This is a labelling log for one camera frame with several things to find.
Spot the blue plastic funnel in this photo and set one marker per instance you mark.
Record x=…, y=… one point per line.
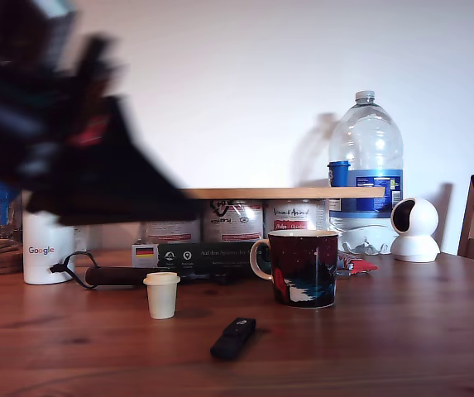
x=7, y=198

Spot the small blue plastic container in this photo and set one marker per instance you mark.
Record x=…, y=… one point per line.
x=338, y=173

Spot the red cloth pouch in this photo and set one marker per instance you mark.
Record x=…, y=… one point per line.
x=358, y=264

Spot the white printed carton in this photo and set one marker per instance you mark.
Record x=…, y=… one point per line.
x=81, y=240

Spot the white Google steel bottle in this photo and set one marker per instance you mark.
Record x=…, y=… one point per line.
x=48, y=264

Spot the white round security camera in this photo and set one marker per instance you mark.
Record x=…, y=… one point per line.
x=420, y=223

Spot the long wooden IKEA board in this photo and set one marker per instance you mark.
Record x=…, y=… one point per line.
x=294, y=193

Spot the tin can with script label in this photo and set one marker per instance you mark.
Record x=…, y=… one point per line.
x=294, y=217

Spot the crumpled clear plastic piece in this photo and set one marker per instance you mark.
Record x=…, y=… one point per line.
x=365, y=248

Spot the dark green box with flag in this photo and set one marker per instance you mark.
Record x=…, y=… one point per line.
x=203, y=258

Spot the dark printed ceramic mug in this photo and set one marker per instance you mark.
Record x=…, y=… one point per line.
x=307, y=269

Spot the small cream cup with lid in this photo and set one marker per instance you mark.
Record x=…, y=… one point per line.
x=161, y=297

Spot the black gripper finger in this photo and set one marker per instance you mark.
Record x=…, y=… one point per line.
x=129, y=165
x=96, y=213

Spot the large clear water bottle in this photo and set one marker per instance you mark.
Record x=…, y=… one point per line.
x=367, y=136

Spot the USB stick with swivel cover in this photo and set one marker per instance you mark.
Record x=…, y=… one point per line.
x=232, y=339

